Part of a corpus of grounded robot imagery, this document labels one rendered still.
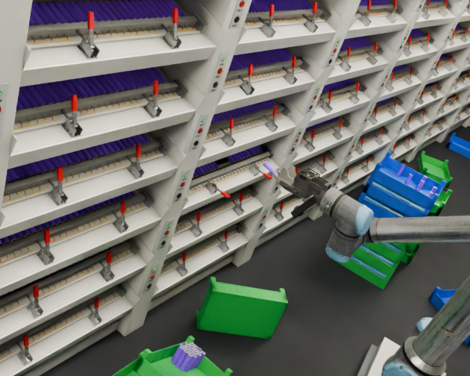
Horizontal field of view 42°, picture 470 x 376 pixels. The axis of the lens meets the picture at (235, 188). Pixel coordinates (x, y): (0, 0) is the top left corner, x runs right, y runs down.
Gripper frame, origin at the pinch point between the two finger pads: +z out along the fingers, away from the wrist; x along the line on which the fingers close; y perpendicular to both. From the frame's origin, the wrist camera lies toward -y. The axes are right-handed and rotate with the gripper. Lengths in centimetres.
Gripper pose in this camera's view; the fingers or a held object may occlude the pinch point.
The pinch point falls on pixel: (276, 175)
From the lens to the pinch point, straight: 215.9
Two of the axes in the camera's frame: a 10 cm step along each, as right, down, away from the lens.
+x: -5.9, 2.5, -7.7
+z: -7.6, -4.8, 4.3
